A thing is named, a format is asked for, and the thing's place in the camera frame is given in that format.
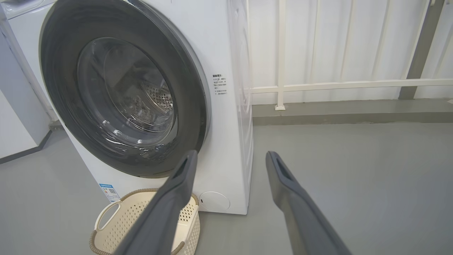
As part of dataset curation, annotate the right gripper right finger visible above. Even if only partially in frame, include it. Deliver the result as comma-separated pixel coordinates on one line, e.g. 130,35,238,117
265,151,352,255

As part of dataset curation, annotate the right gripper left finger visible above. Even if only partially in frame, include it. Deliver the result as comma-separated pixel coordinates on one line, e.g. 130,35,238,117
113,150,199,255

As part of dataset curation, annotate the black round glass door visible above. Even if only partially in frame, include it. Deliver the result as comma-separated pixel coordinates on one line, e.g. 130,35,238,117
39,0,212,179

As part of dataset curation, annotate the cream perforated laundry basket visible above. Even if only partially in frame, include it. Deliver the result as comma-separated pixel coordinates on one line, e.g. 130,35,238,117
89,188,201,255

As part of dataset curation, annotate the white front-load washing machine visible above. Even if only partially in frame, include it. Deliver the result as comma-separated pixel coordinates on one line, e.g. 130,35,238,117
0,0,254,215

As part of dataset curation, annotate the round drain filter cover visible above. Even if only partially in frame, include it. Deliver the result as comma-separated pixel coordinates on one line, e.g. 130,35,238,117
199,191,231,212

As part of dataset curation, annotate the blue energy label sticker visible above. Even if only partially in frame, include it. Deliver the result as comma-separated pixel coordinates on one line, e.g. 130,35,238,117
98,183,121,203

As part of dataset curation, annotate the small printed text label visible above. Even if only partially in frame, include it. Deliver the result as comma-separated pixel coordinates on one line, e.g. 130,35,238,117
212,74,228,97

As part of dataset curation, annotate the white metal railing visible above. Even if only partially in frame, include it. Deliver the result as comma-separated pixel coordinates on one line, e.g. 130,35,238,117
247,0,453,111

